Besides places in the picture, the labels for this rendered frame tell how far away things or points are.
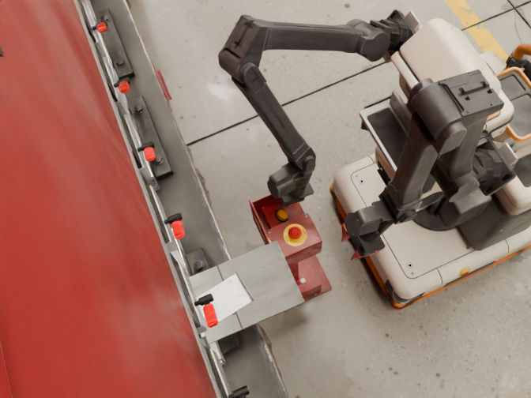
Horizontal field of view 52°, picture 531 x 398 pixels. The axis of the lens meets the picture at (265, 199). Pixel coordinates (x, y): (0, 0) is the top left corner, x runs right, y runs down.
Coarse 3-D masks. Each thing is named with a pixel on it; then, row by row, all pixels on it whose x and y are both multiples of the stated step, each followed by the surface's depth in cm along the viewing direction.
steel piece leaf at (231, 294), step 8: (224, 280) 142; (232, 280) 142; (240, 280) 142; (216, 288) 141; (224, 288) 141; (232, 288) 141; (240, 288) 141; (216, 296) 141; (224, 296) 140; (232, 296) 140; (240, 296) 140; (248, 296) 140; (216, 304) 140; (224, 304) 140; (232, 304) 140; (240, 304) 139; (216, 312) 139; (224, 312) 139; (232, 312) 139
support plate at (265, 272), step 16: (240, 256) 145; (256, 256) 144; (272, 256) 144; (208, 272) 143; (224, 272) 143; (240, 272) 143; (256, 272) 143; (272, 272) 142; (288, 272) 142; (208, 288) 142; (256, 288) 141; (272, 288) 141; (288, 288) 140; (256, 304) 139; (272, 304) 139; (288, 304) 139; (224, 320) 138; (240, 320) 138; (256, 320) 138; (208, 336) 137; (224, 336) 137
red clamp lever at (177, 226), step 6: (168, 216) 122; (174, 216) 121; (180, 216) 122; (168, 222) 122; (174, 222) 119; (180, 222) 118; (174, 228) 116; (180, 228) 115; (174, 234) 115; (180, 234) 115
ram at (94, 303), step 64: (0, 0) 55; (64, 0) 110; (0, 64) 46; (64, 64) 78; (0, 128) 39; (64, 128) 60; (0, 192) 34; (64, 192) 49; (128, 192) 89; (0, 256) 30; (64, 256) 41; (128, 256) 67; (0, 320) 27; (64, 320) 36; (128, 320) 53; (192, 320) 103; (64, 384) 32; (128, 384) 44; (192, 384) 74
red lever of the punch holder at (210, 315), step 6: (210, 294) 114; (198, 300) 114; (204, 300) 114; (210, 300) 114; (204, 306) 111; (210, 306) 111; (204, 312) 110; (210, 312) 109; (210, 318) 107; (216, 318) 107; (210, 324) 107; (216, 324) 107
